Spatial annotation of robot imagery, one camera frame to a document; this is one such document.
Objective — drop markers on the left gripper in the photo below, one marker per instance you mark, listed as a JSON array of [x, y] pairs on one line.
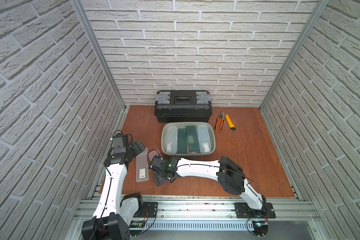
[[135, 148]]

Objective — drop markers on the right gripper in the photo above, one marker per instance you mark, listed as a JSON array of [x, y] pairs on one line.
[[157, 179]]

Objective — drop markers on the pink pencil case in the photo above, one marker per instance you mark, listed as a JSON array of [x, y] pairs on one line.
[[153, 154]]

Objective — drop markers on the clear rectangular case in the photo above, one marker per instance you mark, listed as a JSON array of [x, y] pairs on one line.
[[142, 167]]

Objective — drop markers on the dark green case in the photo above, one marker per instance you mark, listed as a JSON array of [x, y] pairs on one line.
[[182, 142], [192, 138]]

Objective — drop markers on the clear pencil case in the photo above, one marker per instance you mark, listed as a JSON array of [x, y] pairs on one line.
[[204, 139], [172, 140]]

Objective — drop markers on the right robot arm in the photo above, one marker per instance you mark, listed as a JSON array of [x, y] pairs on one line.
[[225, 171]]

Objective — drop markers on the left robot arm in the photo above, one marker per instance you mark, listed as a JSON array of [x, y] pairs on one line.
[[113, 215]]

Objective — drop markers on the grey plastic storage tray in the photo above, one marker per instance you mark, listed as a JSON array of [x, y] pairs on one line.
[[182, 125]]

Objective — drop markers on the black plastic toolbox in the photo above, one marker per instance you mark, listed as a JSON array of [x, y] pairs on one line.
[[183, 106]]

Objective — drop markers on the left controller board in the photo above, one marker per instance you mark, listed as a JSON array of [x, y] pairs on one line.
[[137, 227]]

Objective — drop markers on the controller board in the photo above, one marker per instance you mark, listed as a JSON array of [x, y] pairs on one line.
[[137, 227], [260, 229]]

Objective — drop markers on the yellow utility knife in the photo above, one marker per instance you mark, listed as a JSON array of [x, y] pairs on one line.
[[230, 123]]

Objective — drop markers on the right controller board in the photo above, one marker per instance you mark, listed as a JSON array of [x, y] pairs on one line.
[[260, 229]]

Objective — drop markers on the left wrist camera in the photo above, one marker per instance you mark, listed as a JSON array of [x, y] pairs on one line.
[[120, 141]]

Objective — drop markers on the aluminium mounting rail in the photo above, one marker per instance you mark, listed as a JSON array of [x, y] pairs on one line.
[[223, 208]]

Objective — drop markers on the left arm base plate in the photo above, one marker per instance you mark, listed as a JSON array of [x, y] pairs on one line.
[[148, 209]]

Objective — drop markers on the orange handled pliers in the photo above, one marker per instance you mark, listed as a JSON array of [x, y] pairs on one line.
[[220, 121]]

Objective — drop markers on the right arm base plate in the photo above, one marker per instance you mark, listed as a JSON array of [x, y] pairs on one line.
[[243, 211]]

